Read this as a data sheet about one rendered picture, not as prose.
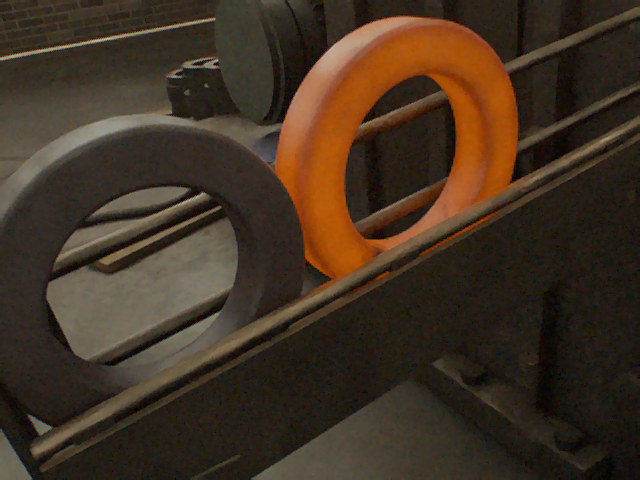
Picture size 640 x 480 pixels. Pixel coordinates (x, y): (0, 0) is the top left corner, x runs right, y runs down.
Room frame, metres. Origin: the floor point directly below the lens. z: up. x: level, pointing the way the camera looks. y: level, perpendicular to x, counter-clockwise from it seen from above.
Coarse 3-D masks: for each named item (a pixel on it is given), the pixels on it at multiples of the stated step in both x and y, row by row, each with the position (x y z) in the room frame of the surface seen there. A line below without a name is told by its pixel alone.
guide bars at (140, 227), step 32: (608, 32) 0.59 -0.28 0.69; (512, 64) 0.53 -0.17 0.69; (608, 96) 0.57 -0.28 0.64; (384, 128) 0.46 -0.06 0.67; (544, 160) 0.53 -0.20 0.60; (416, 192) 0.46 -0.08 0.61; (160, 224) 0.37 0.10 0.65; (384, 224) 0.43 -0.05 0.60; (64, 256) 0.35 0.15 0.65; (96, 256) 0.35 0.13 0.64; (192, 320) 0.36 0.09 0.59; (128, 352) 0.33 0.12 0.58
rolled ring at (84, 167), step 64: (128, 128) 0.31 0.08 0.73; (192, 128) 0.32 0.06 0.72; (0, 192) 0.30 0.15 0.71; (64, 192) 0.29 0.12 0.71; (128, 192) 0.30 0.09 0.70; (256, 192) 0.34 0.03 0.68; (0, 256) 0.27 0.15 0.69; (256, 256) 0.34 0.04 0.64; (0, 320) 0.27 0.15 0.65; (0, 384) 0.26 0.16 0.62; (64, 384) 0.27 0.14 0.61; (128, 384) 0.30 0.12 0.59
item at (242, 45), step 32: (224, 0) 1.85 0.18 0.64; (256, 0) 1.73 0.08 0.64; (288, 0) 1.75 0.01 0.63; (320, 0) 1.78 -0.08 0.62; (224, 32) 1.88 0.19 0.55; (256, 32) 1.70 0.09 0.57; (288, 32) 1.67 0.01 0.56; (320, 32) 1.72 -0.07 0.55; (224, 64) 1.91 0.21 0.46; (256, 64) 1.73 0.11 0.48; (288, 64) 1.65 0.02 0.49; (256, 96) 1.75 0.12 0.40; (288, 96) 1.67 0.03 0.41; (224, 128) 1.99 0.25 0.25; (256, 128) 1.95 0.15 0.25
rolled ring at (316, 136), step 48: (336, 48) 0.39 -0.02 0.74; (384, 48) 0.38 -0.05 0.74; (432, 48) 0.40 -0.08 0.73; (480, 48) 0.42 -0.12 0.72; (336, 96) 0.36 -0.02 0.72; (480, 96) 0.42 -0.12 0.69; (288, 144) 0.37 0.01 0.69; (336, 144) 0.36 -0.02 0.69; (480, 144) 0.43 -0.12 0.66; (288, 192) 0.36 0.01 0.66; (336, 192) 0.36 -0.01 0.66; (480, 192) 0.42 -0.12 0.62; (336, 240) 0.36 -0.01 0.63; (384, 240) 0.41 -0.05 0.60
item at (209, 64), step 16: (192, 64) 2.48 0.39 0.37; (208, 64) 2.24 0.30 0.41; (176, 80) 2.58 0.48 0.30; (192, 80) 2.38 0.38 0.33; (208, 80) 2.19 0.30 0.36; (176, 96) 2.59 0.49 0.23; (192, 96) 2.39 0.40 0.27; (208, 96) 2.21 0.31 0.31; (224, 96) 2.15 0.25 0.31; (160, 112) 2.73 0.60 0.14; (176, 112) 2.60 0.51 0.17; (192, 112) 2.39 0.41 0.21; (208, 112) 2.36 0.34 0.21; (224, 112) 2.17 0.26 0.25; (240, 112) 2.16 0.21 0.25
